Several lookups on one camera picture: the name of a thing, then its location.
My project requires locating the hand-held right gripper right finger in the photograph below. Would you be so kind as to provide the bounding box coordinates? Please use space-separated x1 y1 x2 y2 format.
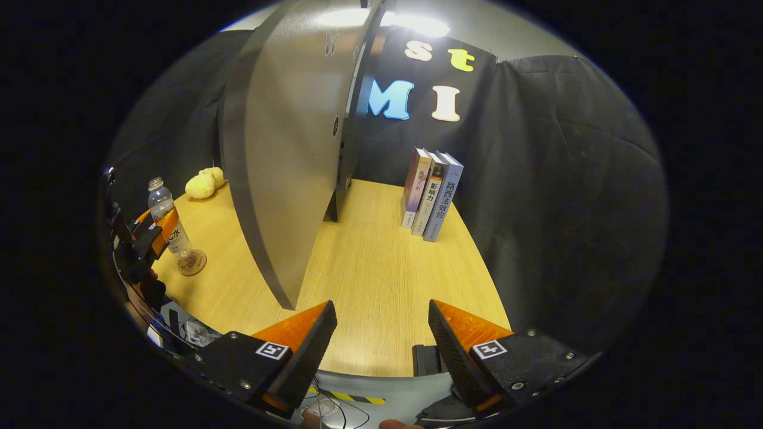
427 300 597 421

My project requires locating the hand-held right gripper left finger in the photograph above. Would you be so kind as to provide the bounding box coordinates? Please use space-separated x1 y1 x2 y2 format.
179 301 339 419

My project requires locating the clear plastic bottle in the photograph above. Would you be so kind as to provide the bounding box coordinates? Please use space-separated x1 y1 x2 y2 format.
147 176 195 263

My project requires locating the round wooden coaster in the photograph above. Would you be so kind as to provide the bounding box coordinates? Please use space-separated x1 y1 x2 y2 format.
177 249 208 277

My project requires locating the grey cabinet door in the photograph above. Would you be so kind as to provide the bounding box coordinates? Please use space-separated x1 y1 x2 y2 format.
221 0 383 311

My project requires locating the black table clamp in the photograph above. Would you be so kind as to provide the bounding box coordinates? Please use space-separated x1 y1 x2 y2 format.
412 344 445 377

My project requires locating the yellow black hazard tape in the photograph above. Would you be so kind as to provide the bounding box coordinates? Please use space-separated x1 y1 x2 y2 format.
307 387 387 406

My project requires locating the yellow plush toy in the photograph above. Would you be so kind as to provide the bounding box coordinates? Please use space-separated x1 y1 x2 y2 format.
185 167 227 200

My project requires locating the clear plastic bag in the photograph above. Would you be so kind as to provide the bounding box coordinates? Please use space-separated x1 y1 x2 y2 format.
184 318 222 350

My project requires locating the blue grey book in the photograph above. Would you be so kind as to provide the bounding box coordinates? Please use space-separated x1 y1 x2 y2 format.
423 150 464 243

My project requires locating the grey black book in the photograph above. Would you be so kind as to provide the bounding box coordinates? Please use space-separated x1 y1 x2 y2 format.
411 152 449 237

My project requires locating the pink purple book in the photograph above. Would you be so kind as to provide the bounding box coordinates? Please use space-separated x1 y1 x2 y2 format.
402 147 433 230

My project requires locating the black backdrop cloth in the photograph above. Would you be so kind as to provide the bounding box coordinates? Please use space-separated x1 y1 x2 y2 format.
107 27 668 358

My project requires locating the black cable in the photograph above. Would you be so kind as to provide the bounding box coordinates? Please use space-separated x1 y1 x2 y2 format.
307 375 371 429

